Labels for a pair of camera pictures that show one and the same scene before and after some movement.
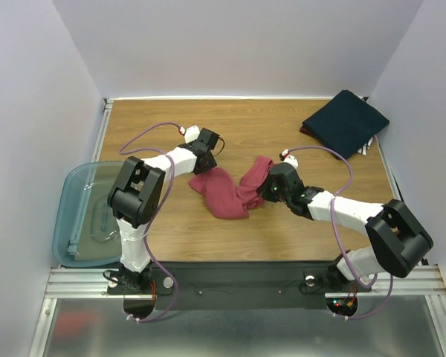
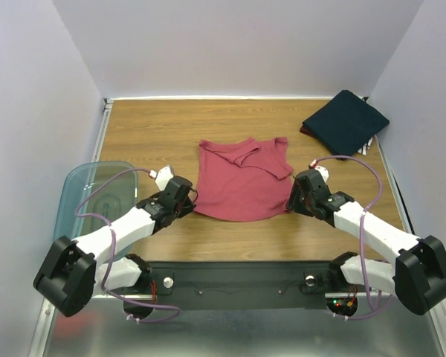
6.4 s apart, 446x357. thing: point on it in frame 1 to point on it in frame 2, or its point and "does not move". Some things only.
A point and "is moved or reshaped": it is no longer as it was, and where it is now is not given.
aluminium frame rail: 108,105 does not move
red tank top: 227,197 is moved or reshaped
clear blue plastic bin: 86,231 does not move
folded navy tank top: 346,123 does not move
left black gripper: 212,164 to 187,209
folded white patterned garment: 364,149 does not move
